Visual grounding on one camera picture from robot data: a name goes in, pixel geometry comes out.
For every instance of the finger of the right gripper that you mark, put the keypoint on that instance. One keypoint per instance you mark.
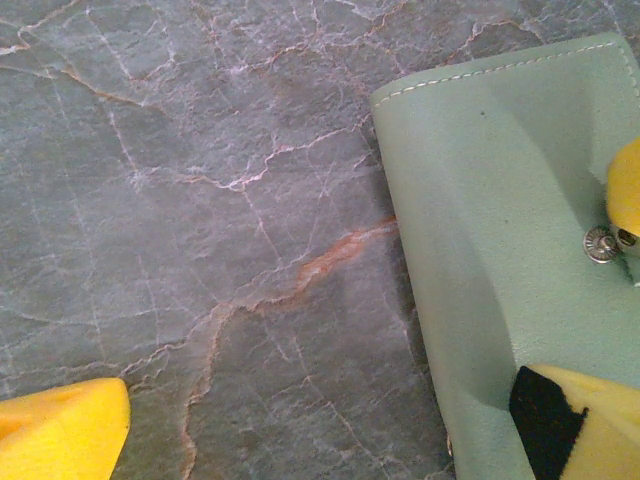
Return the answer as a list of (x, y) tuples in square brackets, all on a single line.
[(625, 190)]

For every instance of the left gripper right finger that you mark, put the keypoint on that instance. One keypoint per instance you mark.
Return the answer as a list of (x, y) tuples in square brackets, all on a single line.
[(590, 430)]

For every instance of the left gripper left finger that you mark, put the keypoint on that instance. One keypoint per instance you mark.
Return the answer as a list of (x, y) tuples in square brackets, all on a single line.
[(60, 435)]

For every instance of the green card holder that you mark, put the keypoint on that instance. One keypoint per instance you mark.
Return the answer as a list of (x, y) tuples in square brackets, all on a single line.
[(475, 200)]

